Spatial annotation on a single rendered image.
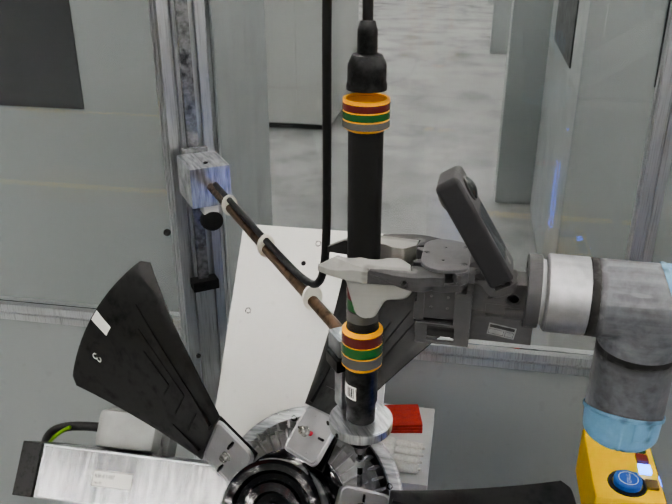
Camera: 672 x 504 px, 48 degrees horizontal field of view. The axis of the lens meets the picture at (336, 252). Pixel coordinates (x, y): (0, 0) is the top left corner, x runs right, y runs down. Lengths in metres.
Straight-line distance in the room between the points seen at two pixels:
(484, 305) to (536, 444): 1.04
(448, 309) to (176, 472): 0.52
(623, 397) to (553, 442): 0.99
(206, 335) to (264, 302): 0.35
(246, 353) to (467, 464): 0.75
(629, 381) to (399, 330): 0.29
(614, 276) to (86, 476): 0.77
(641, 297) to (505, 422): 1.03
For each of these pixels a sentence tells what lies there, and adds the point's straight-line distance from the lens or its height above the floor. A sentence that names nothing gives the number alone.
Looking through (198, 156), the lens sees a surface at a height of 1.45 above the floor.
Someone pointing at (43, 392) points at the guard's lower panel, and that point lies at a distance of 2.01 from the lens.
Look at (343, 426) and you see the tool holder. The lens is 0.83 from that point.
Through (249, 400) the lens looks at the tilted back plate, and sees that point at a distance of 1.19.
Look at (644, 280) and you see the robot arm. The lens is 0.73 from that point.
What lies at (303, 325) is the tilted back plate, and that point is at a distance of 1.19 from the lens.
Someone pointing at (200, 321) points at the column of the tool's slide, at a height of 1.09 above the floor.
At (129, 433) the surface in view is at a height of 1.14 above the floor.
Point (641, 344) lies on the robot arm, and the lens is 0.74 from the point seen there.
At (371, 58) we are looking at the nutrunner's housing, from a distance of 0.67.
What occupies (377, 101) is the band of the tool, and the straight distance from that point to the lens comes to 0.71.
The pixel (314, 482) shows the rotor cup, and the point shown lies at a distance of 0.89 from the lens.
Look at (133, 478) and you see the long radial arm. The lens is 1.12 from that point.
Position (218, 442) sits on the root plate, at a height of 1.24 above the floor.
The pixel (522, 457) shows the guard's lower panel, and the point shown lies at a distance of 1.78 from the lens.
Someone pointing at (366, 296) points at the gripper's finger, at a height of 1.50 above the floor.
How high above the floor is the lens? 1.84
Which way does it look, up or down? 25 degrees down
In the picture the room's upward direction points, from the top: straight up
